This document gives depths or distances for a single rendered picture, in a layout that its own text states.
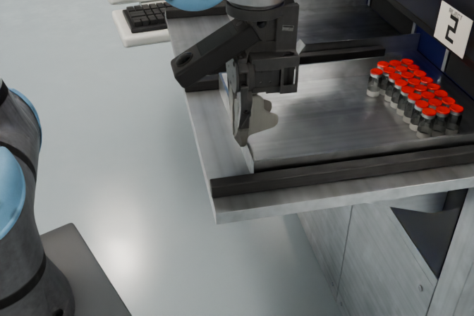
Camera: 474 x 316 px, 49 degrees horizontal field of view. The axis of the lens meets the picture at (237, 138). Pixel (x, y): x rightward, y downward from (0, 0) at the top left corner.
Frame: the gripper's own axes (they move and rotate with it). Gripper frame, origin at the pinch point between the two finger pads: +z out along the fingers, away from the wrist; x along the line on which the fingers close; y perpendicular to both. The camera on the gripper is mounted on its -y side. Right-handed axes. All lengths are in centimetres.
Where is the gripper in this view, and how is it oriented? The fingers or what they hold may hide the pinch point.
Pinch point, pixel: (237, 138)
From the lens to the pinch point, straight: 74.6
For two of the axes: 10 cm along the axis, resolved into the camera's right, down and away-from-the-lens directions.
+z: -0.1, 8.2, 5.7
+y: 9.8, -1.1, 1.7
